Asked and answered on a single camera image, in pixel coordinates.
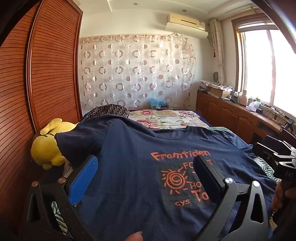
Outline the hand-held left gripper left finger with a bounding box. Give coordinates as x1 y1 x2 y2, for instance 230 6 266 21
20 155 102 241

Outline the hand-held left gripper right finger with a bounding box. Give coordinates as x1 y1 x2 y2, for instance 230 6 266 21
192 155 271 241

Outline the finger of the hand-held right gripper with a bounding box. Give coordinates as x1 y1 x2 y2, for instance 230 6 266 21
264 135 292 151
253 142 281 163

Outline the dark navy towel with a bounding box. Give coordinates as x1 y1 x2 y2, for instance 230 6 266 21
55 113 277 241

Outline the person's right hand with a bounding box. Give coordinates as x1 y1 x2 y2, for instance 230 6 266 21
271 179 289 214

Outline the person's left hand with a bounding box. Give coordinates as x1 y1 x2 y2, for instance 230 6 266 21
126 231 144 241

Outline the small black tripod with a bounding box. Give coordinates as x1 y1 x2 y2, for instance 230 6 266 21
281 118 295 133

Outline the leaf print bed sheet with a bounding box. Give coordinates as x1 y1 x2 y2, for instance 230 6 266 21
52 126 279 234

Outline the yellow plush toy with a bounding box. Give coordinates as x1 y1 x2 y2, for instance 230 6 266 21
31 118 79 170

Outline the low wooden cabinet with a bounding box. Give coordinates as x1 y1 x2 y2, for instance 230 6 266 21
196 90 296 144

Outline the floral blanket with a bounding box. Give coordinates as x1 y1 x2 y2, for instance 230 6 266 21
128 109 210 130

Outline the wooden framed window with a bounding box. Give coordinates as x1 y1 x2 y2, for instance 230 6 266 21
232 13 296 121

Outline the cardboard box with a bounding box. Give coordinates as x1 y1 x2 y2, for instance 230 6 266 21
209 85 232 99

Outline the blue plastic bag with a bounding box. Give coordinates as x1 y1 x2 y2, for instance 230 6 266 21
148 97 169 109

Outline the beige window curtain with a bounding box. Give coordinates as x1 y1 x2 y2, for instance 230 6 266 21
209 19 226 85

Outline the grey roller blind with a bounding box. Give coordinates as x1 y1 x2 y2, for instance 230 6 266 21
238 22 278 33

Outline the wooden slatted wardrobe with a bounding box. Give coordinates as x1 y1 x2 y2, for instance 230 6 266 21
0 0 84 232

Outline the sheer circle-patterned curtain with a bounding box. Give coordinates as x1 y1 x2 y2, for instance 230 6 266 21
79 34 197 109

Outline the wall air conditioner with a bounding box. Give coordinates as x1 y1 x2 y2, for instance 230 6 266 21
165 13 208 39

